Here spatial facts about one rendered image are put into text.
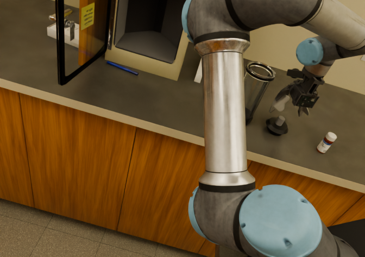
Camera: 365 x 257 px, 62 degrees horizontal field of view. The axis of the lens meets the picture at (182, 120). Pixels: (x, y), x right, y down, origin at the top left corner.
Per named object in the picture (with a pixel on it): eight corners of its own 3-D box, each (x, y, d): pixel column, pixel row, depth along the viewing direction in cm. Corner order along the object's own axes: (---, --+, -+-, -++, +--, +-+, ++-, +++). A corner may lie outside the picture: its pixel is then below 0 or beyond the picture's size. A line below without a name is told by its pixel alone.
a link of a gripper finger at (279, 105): (269, 117, 108) (290, 101, 104) (264, 106, 112) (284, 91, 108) (274, 120, 109) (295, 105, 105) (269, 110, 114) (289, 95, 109)
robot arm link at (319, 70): (306, 51, 99) (327, 56, 101) (299, 63, 102) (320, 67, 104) (315, 64, 94) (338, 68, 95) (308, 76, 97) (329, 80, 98)
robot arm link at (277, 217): (326, 297, 48) (290, 256, 41) (256, 268, 58) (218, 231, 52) (346, 228, 53) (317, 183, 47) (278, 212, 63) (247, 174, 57)
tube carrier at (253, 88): (248, 107, 125) (270, 63, 111) (255, 125, 117) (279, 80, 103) (224, 104, 123) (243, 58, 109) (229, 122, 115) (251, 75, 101)
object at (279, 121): (281, 123, 124) (288, 111, 120) (288, 139, 118) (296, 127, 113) (260, 120, 122) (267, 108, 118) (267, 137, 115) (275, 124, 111)
